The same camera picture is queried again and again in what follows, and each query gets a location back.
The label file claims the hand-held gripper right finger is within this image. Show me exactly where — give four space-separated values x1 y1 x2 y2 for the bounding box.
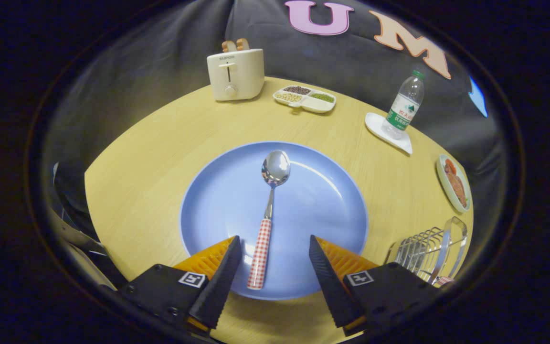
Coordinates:
309 235 443 336

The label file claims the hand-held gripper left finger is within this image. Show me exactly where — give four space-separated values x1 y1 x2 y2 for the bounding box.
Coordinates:
117 235 243 335

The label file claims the spoon with red checked handle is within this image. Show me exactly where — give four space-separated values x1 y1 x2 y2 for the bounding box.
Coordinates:
247 150 291 290

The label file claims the blue plate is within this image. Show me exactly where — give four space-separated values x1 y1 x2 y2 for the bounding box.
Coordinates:
180 141 369 301

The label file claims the pale green plate of meat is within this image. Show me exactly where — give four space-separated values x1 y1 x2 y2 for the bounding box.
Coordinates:
436 154 472 213

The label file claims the white coaster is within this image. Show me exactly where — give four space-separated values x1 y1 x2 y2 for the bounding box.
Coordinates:
365 112 413 155

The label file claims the white divided bean dish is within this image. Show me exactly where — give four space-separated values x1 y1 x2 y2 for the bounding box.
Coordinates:
273 85 337 114

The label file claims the clear water bottle green cap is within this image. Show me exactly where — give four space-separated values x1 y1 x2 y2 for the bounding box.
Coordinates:
381 70 425 140

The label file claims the white toaster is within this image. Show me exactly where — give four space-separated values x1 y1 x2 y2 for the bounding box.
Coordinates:
207 48 265 101

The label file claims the metal wire basket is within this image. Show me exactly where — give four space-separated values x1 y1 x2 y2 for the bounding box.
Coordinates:
386 216 468 286

